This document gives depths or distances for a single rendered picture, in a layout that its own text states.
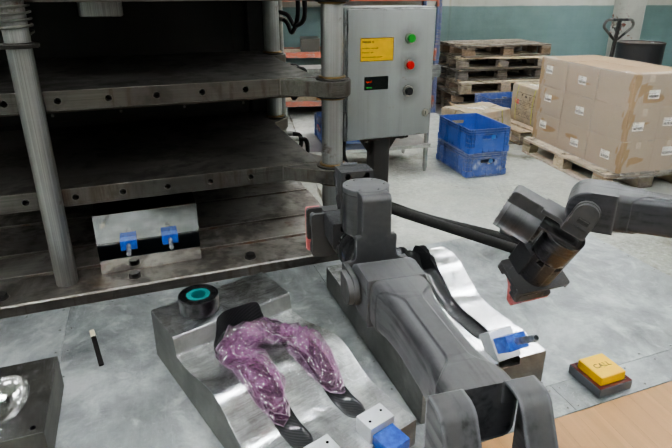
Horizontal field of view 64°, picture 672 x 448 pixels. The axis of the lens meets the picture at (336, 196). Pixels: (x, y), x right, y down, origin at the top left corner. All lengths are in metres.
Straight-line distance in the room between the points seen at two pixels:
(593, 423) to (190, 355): 0.74
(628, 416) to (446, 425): 0.78
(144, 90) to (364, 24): 0.65
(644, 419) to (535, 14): 7.56
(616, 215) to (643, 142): 4.06
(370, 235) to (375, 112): 1.10
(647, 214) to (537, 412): 0.44
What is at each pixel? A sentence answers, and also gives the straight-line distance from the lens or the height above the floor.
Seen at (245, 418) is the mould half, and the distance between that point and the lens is 0.94.
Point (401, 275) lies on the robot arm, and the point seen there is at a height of 1.23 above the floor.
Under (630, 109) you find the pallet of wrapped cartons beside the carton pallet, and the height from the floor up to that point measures 0.66.
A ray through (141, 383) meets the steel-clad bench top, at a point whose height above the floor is 0.80.
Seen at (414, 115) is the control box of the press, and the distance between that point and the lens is 1.76.
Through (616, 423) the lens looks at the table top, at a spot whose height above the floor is 0.80.
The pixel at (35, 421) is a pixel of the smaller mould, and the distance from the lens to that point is 1.05.
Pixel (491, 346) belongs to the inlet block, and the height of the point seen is 0.91.
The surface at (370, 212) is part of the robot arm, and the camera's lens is 0.61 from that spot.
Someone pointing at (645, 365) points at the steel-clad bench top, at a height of 0.80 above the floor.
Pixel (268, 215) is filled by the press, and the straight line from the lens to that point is 1.87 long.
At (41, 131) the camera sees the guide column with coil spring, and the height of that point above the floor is 1.20.
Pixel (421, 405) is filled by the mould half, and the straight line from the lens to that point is 1.01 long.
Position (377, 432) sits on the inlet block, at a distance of 0.92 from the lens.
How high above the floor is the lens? 1.52
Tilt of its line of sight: 21 degrees down
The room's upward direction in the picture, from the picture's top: straight up
